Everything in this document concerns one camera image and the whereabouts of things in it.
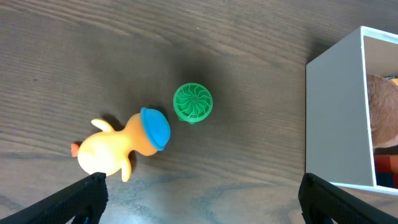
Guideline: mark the orange duck toy blue cap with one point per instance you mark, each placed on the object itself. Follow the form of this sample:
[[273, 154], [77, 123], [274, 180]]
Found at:
[[107, 151]]

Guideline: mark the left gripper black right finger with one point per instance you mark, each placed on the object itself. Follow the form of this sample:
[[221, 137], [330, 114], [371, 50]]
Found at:
[[324, 203]]

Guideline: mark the yellow grey toy truck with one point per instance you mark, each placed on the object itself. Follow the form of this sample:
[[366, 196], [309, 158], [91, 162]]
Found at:
[[393, 79]]

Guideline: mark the green ribbed round toy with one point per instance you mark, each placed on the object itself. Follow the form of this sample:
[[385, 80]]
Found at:
[[192, 103]]

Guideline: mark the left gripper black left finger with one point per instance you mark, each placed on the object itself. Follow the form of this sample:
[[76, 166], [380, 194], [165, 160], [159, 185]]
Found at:
[[82, 202]]

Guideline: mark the brown plush bear toy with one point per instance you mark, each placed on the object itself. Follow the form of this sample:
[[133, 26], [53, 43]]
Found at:
[[382, 97]]

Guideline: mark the white cardboard box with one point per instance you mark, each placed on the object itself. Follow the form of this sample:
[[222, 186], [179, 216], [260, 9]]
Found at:
[[338, 142]]

